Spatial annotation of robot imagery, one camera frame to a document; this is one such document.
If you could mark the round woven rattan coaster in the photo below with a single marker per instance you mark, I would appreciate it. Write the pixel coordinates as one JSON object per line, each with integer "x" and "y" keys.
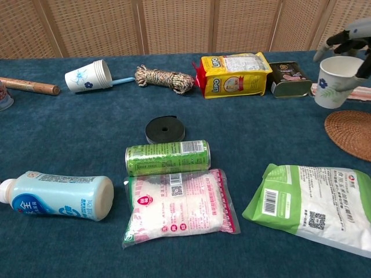
{"x": 350, "y": 133}

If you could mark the green drink can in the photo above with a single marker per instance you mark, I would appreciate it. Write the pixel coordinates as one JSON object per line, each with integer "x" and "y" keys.
{"x": 165, "y": 157}

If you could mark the black tape roll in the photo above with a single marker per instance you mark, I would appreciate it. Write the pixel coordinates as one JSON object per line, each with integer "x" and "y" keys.
{"x": 165, "y": 129}

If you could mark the stacked blue flower paper cups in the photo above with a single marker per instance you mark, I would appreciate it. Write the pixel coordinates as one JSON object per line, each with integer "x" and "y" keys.
{"x": 84, "y": 78}

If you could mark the white fern print paper cup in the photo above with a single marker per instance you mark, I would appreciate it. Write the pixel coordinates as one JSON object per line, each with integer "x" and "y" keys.
{"x": 333, "y": 84}

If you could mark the pink print rice bag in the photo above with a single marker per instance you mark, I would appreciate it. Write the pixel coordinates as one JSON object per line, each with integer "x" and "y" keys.
{"x": 179, "y": 205}

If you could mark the dark luncheon meat tin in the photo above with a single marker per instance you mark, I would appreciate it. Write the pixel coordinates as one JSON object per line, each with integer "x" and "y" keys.
{"x": 290, "y": 81}

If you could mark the green white starch bag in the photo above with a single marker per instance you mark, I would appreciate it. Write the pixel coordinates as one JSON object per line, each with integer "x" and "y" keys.
{"x": 313, "y": 202}

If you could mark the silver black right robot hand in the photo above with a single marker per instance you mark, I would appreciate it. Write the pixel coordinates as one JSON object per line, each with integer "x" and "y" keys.
{"x": 359, "y": 34}

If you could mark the brown wooden rolling pin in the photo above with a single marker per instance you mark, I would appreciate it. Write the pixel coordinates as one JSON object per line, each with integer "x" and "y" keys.
{"x": 29, "y": 85}

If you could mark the woven rattan folding screen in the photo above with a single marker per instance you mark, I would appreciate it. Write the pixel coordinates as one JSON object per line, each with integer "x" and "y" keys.
{"x": 174, "y": 26}

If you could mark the yellow Lipo biscuit bag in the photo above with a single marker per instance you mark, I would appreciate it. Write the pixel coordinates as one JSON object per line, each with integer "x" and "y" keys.
{"x": 232, "y": 78}

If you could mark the light blue milk bottle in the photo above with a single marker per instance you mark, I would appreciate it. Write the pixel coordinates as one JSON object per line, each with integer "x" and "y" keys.
{"x": 58, "y": 197}

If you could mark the light blue plastic stick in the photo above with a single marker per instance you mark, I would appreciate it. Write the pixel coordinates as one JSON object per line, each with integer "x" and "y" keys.
{"x": 123, "y": 80}

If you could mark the blue tablecloth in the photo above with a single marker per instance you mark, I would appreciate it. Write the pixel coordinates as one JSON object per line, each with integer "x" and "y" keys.
{"x": 87, "y": 139}

